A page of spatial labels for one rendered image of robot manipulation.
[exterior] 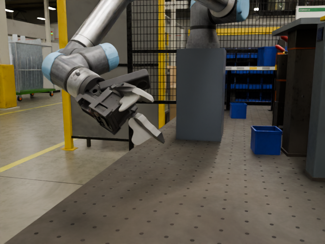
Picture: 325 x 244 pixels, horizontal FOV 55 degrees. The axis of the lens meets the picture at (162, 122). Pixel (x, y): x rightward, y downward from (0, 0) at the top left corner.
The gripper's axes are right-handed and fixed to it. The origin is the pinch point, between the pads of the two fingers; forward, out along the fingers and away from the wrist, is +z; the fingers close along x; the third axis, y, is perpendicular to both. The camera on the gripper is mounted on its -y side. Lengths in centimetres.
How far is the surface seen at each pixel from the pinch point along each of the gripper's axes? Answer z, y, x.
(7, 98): -639, -61, -475
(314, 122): 22.0, -36.5, -26.1
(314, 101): 19, -41, -23
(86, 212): -6.3, 22.4, -13.6
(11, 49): -863, -193, -523
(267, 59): -32, -129, -105
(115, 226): 2.6, 20.9, -10.3
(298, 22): 4, -58, -13
